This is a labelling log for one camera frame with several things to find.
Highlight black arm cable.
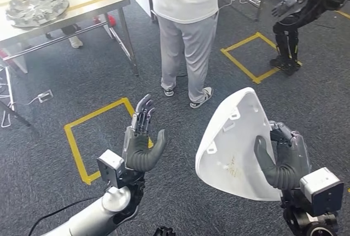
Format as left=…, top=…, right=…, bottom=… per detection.
left=27, top=195, right=103, bottom=236

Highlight metal floor socket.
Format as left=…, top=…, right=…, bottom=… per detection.
left=38, top=89, right=54, bottom=103

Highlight black humanoid robot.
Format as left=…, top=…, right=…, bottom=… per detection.
left=269, top=0, right=350, bottom=76

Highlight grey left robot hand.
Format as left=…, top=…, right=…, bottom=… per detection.
left=122, top=94, right=167, bottom=174

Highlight round metal disc part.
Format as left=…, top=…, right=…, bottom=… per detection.
left=5, top=0, right=69, bottom=29

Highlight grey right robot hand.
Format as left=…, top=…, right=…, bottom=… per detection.
left=253, top=120, right=312, bottom=191

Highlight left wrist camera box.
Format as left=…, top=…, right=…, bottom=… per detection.
left=97, top=149, right=127, bottom=189

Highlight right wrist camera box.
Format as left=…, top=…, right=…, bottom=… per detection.
left=299, top=167, right=345, bottom=217

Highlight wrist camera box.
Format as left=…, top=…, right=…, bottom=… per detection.
left=97, top=149, right=127, bottom=189
left=299, top=167, right=345, bottom=217

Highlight white plastic shell part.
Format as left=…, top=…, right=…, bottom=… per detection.
left=195, top=87, right=282, bottom=202

